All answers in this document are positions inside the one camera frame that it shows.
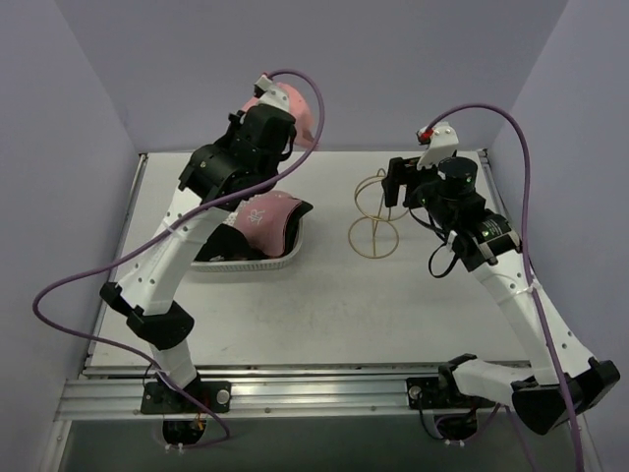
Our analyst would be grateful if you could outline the plain pink baseball cap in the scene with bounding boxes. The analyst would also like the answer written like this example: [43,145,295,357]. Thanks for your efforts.
[241,82,315,149]

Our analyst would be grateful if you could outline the gold wire hat stand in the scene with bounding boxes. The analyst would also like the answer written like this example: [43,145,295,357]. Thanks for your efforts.
[347,168,404,261]

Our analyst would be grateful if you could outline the pink cap with white logo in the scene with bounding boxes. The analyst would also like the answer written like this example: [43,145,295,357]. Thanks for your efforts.
[233,191,302,258]

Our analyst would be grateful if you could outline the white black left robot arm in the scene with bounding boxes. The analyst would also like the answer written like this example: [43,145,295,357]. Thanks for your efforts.
[100,103,296,412]

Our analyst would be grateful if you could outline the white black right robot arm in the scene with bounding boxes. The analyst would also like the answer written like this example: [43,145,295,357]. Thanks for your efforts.
[382,156,620,435]

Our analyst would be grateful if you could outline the black baseball cap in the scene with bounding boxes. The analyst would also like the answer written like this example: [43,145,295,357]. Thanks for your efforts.
[195,193,314,263]

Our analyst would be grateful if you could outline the white perforated plastic basket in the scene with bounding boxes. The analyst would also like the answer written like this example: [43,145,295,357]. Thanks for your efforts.
[191,206,306,272]

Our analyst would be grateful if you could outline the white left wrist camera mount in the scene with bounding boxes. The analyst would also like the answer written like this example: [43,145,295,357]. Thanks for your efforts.
[254,74,290,112]

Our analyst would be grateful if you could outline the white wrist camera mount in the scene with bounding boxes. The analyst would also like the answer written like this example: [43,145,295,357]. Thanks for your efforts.
[417,122,459,170]
[254,74,290,112]

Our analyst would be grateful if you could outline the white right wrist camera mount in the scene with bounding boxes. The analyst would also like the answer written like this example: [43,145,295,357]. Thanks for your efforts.
[417,122,459,170]

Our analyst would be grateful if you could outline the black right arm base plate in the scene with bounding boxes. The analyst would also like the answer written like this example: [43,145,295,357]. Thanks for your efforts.
[405,376,494,410]

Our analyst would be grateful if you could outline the aluminium mounting rail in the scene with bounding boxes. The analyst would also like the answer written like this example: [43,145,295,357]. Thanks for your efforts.
[53,361,586,422]

